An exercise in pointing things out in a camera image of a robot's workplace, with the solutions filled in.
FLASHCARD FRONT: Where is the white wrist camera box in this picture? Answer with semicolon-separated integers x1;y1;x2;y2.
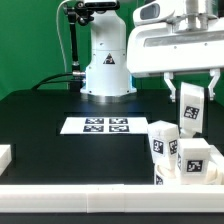
133;0;175;26

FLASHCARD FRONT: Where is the white front fence bar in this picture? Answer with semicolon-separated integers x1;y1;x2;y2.
0;185;224;213

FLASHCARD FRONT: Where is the black cable bundle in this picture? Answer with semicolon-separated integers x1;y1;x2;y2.
31;73;86;91

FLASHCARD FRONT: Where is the white marker sheet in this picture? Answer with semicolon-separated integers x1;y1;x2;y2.
60;117;148;135

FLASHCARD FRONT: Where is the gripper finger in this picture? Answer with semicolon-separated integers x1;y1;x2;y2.
164;72;176;102
208;68;221;100

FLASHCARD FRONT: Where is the white cable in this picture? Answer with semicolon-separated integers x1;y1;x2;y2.
55;0;73;73

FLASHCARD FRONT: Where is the white left fence bar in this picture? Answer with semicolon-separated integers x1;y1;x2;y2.
0;145;12;176

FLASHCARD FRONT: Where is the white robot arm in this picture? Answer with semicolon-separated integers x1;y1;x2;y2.
84;0;224;98

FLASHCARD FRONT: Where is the white round stool seat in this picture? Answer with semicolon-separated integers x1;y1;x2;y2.
154;161;222;186

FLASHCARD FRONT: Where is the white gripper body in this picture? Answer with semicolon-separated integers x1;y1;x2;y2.
127;19;224;78

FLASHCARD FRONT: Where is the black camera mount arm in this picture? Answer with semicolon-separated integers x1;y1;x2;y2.
63;1;96;78

